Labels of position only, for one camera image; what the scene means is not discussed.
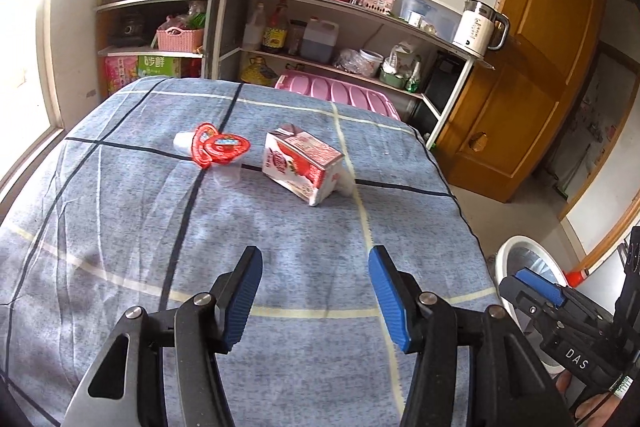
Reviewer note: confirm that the pink woven basket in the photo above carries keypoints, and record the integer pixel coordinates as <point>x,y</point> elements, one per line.
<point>180,39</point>

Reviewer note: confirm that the person's right hand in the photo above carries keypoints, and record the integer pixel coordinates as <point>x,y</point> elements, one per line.
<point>595,409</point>

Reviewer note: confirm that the green basket with bags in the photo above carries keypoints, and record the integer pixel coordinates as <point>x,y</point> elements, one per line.
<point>397,69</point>

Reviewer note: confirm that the dark glass jar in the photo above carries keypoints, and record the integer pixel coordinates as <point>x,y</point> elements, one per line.
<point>296,39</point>

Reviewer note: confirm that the white plastic bottle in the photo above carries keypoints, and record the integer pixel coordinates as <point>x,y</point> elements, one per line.
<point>253,32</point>

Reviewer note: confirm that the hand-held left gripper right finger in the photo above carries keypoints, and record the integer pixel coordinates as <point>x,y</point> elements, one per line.
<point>387,302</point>

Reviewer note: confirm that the white electric kettle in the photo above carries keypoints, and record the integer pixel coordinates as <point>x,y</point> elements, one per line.
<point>475,29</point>

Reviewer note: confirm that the pink plastic chair back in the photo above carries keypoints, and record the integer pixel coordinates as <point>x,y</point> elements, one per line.
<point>340,89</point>

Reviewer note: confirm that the wooden door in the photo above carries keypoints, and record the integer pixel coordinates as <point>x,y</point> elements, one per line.
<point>530,57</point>

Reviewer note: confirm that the crumpled clear plastic bag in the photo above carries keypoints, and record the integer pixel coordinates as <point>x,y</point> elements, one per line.
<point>346,61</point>

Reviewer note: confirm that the orange red object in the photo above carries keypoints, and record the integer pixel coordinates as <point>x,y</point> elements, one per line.
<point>579,278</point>

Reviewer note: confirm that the blue plaid blanket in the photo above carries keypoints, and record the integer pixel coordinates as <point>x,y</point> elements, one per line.
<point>125,217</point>

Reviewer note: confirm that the clear jelly cup red lid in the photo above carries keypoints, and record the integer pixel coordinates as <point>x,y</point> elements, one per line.
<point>227,146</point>

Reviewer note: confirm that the plastic jug dark liquid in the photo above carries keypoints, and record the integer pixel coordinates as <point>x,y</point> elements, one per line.
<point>318,42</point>

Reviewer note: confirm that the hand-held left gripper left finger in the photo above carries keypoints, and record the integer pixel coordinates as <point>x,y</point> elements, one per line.
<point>245,302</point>

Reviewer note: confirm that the clear storage box white lid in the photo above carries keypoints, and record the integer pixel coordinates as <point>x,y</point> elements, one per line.
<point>435,14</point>

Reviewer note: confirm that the black cooker pot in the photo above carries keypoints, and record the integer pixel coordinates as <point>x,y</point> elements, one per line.
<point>129,29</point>

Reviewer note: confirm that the green cardboard box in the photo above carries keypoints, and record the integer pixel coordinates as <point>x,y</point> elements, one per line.
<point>160,67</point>

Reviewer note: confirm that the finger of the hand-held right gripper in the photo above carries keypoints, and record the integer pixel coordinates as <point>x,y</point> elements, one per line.
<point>535,312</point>
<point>540,284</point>

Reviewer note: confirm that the white trash bin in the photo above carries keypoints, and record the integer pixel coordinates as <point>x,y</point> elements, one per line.
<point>504,257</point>

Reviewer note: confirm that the white plastic tub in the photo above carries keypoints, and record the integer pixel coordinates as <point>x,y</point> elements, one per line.
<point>371,63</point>

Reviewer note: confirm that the yellow cooking oil bottle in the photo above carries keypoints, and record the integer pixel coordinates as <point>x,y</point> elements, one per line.
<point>259,71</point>

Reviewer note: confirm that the white cup red lid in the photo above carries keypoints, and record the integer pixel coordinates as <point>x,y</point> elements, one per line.
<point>186,142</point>

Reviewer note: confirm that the pink milk carton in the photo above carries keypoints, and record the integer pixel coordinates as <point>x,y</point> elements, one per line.
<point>300,162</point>

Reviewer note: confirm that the red cap sauce bottle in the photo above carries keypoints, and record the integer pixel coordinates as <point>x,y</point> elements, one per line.
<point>275,34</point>

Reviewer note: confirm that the pink cardboard box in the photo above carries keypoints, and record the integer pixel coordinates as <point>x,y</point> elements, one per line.
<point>121,77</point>

